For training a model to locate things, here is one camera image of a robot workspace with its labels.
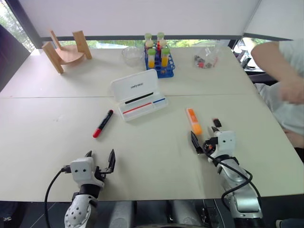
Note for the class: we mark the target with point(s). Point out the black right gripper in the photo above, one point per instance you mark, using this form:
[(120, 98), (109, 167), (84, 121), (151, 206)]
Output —
[(210, 145)]

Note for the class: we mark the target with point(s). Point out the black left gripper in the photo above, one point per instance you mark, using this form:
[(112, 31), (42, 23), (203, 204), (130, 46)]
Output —
[(101, 173)]

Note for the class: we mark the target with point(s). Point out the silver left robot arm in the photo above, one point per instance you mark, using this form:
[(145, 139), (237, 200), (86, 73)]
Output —
[(77, 211)]

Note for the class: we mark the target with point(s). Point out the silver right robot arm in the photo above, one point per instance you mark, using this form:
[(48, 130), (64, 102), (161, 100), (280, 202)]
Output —
[(240, 190)]

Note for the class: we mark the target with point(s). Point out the white plastic pencil case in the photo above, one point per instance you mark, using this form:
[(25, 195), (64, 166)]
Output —
[(139, 93)]

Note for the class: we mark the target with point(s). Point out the person's hand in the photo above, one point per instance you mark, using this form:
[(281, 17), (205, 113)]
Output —
[(293, 93)]

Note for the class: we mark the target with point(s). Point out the orange highlighter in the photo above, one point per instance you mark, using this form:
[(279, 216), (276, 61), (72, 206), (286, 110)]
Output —
[(194, 121)]

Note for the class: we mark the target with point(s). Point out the black marker with red cap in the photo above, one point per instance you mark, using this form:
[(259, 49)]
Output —
[(103, 123)]

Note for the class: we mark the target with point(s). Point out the short blue pen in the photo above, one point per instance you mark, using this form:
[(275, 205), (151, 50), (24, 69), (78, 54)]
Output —
[(159, 100)]

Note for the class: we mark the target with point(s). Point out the thin red pen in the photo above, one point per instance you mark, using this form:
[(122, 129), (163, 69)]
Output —
[(137, 108)]

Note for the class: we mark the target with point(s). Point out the black pen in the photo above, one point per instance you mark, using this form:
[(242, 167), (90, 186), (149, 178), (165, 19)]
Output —
[(139, 98)]

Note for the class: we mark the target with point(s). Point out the blue test tube rack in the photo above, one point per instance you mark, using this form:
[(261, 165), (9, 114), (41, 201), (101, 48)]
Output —
[(166, 70)]

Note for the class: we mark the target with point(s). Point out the clear bag of small parts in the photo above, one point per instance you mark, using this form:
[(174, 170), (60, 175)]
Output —
[(206, 58)]

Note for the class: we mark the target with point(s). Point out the person in white shirt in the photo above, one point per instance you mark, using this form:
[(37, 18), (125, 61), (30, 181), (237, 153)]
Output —
[(285, 111)]

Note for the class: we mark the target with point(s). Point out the red liquid test tube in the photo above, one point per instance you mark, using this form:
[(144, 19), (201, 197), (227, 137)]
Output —
[(157, 62)]

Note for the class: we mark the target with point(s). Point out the green-capped orange liquid tube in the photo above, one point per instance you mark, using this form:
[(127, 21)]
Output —
[(152, 57), (165, 55)]

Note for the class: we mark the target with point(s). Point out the beige-capped test tube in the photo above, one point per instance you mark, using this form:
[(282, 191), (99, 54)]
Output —
[(149, 44), (163, 43)]

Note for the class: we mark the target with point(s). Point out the clear plastic bowl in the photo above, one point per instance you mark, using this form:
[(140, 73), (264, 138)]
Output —
[(132, 55)]

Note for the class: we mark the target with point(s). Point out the wooden curved stand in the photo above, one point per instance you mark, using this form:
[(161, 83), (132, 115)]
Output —
[(69, 53)]

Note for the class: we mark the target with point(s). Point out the green-capped empty test tube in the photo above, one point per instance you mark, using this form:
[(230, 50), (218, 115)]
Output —
[(148, 36), (160, 35)]

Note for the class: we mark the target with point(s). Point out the dark board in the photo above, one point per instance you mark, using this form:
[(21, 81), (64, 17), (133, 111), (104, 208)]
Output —
[(12, 59)]

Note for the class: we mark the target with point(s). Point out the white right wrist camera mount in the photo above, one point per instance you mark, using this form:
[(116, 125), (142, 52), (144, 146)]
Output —
[(225, 143)]

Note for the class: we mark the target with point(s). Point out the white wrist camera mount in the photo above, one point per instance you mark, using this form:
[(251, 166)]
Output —
[(82, 169), (225, 143)]

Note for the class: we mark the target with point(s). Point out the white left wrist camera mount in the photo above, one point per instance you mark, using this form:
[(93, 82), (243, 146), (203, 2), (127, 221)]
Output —
[(82, 169)]

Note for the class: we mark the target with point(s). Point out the dark window frame bar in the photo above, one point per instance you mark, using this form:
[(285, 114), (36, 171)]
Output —
[(142, 37)]

